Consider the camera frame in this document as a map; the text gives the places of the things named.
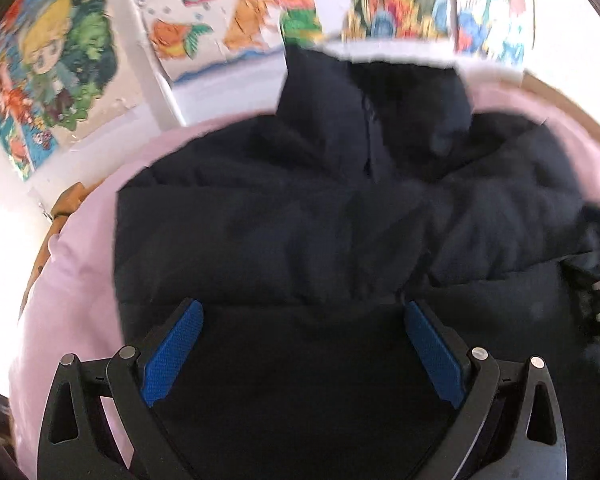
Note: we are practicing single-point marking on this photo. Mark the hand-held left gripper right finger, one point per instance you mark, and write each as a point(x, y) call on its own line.
point(435, 355)

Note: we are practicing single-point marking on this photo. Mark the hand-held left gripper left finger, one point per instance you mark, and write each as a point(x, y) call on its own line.
point(177, 345)

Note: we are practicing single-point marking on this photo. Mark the black padded jacket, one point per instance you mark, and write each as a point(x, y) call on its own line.
point(280, 220)

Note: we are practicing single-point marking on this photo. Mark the pink bed sheet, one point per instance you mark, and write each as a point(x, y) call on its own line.
point(75, 285)

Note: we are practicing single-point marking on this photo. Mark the wooden bed frame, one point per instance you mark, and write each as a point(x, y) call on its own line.
point(62, 205)

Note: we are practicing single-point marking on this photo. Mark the busy colourful wall poster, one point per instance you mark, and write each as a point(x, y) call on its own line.
point(490, 25)

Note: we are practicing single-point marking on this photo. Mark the grey and colourful wall poster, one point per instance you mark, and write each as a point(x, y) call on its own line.
point(395, 5)

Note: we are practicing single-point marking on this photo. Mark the cartoon character wall poster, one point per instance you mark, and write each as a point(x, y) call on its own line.
point(45, 60)

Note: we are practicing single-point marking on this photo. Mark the fish print wall poster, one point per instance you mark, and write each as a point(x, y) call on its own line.
point(205, 15)

